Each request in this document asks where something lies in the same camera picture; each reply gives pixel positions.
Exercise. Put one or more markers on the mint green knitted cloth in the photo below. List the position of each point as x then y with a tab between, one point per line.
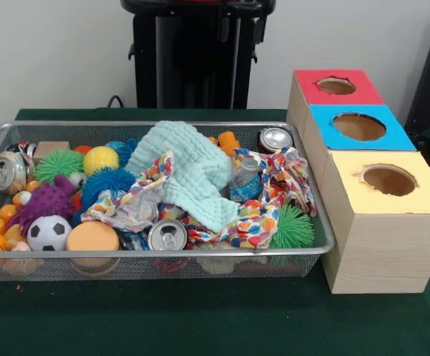
185	155

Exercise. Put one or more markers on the silver drink can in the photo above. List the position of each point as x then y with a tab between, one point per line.
167	235

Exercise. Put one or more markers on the colourful dotted cloth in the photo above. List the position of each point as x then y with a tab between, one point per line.
252	226

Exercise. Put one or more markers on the yellow tennis ball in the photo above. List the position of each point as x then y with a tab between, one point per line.
101	160

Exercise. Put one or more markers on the blue spiky ball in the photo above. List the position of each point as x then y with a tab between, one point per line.
104	181

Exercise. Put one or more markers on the green spiky ball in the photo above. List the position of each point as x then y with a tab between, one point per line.
57	165

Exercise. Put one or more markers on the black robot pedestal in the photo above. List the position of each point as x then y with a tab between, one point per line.
144	55

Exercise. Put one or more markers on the wooden box with three holes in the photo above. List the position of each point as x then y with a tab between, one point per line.
385	252

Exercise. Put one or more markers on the orange foam cylinder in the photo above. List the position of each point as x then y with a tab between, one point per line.
92	235

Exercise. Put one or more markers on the small soccer ball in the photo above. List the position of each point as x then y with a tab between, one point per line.
48	231

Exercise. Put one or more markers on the shallow metal mesh bin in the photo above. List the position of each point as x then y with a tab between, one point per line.
89	254

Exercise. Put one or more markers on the purple spiky toy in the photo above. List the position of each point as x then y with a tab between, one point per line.
48	200

